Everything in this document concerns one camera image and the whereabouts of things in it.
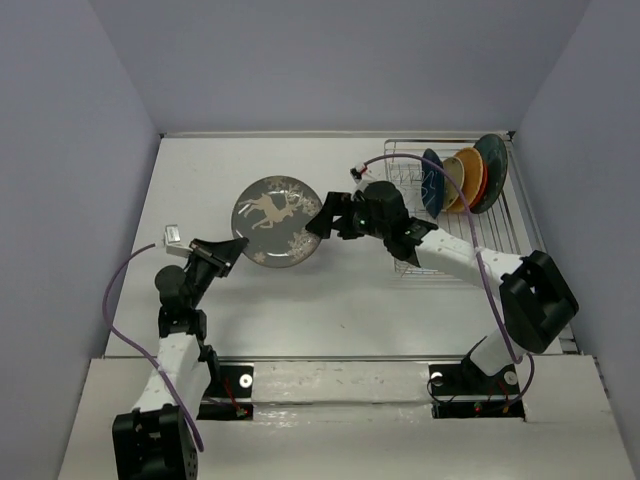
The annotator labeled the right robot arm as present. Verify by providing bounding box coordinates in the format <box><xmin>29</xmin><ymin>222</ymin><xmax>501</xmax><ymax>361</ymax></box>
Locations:
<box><xmin>306</xmin><ymin>181</ymin><xmax>579</xmax><ymax>392</ymax></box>

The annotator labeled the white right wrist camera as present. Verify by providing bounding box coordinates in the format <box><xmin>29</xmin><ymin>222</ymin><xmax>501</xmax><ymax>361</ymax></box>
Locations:
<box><xmin>350</xmin><ymin>163</ymin><xmax>377</xmax><ymax>196</ymax></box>

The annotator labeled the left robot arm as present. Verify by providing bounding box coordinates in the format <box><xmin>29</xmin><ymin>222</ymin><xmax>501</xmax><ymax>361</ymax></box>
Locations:
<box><xmin>111</xmin><ymin>234</ymin><xmax>249</xmax><ymax>479</ymax></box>

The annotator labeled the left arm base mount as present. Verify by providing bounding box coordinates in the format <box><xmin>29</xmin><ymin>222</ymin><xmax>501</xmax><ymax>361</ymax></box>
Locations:
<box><xmin>197</xmin><ymin>363</ymin><xmax>254</xmax><ymax>421</ymax></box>

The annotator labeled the grey reindeer pattern plate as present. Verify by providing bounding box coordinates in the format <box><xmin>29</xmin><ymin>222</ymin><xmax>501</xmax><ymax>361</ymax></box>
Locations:
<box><xmin>231</xmin><ymin>175</ymin><xmax>322</xmax><ymax>268</ymax></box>

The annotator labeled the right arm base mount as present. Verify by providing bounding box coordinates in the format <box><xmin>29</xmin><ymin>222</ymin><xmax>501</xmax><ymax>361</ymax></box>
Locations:
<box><xmin>427</xmin><ymin>363</ymin><xmax>525</xmax><ymax>420</ymax></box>

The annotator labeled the woven bamboo round plate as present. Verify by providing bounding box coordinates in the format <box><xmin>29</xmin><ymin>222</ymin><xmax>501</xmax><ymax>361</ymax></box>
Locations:
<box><xmin>455</xmin><ymin>147</ymin><xmax>486</xmax><ymax>207</ymax></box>

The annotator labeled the metal wire dish rack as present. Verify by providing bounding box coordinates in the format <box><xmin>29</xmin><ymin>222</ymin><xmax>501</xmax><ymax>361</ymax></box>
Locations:
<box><xmin>384</xmin><ymin>139</ymin><xmax>531</xmax><ymax>254</ymax></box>

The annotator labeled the dark blue patterned plate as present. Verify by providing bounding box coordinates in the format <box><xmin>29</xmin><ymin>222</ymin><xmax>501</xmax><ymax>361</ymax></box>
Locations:
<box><xmin>421</xmin><ymin>149</ymin><xmax>444</xmax><ymax>219</ymax></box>

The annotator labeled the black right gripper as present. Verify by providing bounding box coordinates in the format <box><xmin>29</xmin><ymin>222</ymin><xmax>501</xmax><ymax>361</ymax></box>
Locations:
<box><xmin>306</xmin><ymin>190</ymin><xmax>390</xmax><ymax>239</ymax></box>

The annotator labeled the orange plastic plate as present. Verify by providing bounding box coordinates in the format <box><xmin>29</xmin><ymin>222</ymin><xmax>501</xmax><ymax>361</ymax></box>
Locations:
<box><xmin>470</xmin><ymin>163</ymin><xmax>488</xmax><ymax>208</ymax></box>

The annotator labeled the teal glazed ceramic plate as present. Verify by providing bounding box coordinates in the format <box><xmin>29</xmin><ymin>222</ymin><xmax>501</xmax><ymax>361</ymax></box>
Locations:
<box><xmin>471</xmin><ymin>133</ymin><xmax>509</xmax><ymax>214</ymax></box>

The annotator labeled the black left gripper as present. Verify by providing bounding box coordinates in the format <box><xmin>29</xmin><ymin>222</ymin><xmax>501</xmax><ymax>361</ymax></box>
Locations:
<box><xmin>185</xmin><ymin>237</ymin><xmax>247</xmax><ymax>308</ymax></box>

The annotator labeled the cream patterned small plate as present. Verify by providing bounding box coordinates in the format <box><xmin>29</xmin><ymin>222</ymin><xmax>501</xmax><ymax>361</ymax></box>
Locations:
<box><xmin>443</xmin><ymin>156</ymin><xmax>465</xmax><ymax>214</ymax></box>

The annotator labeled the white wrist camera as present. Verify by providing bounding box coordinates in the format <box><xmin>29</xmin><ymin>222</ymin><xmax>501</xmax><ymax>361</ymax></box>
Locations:
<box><xmin>350</xmin><ymin>163</ymin><xmax>377</xmax><ymax>196</ymax></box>
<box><xmin>161</xmin><ymin>224</ymin><xmax>191</xmax><ymax>258</ymax></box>

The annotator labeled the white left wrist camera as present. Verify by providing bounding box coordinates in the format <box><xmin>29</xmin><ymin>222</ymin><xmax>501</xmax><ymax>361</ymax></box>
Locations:
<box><xmin>161</xmin><ymin>224</ymin><xmax>191</xmax><ymax>258</ymax></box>

